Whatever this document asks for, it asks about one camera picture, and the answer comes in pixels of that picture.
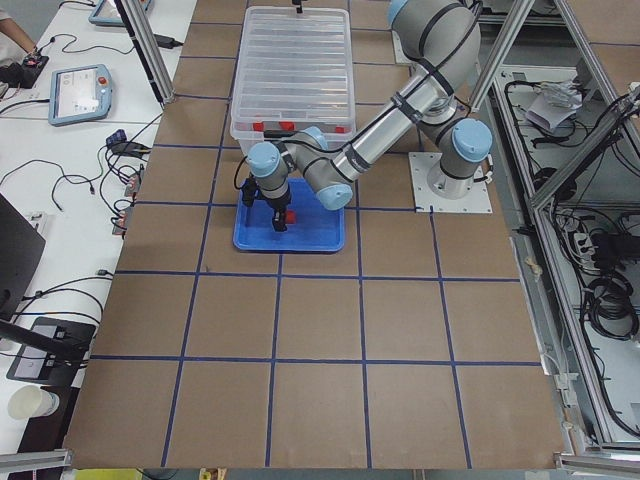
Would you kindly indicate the aluminium frame post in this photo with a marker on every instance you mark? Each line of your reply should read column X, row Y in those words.
column 140, row 32

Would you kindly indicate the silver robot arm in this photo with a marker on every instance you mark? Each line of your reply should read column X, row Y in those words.
column 442, row 38

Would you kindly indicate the blue plastic tray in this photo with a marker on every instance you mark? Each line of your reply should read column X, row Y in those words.
column 313, row 230

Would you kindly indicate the black power adapter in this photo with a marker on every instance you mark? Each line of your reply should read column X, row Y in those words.
column 167, row 42

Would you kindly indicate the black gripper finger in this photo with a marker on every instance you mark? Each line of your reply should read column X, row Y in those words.
column 276, row 221
column 283, row 220

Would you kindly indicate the clear plastic storage box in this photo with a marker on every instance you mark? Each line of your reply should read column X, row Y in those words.
column 295, row 100

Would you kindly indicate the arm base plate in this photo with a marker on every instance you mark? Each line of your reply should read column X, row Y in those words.
column 435, row 192

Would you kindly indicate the white paper cup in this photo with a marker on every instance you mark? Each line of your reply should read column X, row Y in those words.
column 32, row 402

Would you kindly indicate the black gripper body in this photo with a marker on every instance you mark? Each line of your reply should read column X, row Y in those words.
column 280, row 205

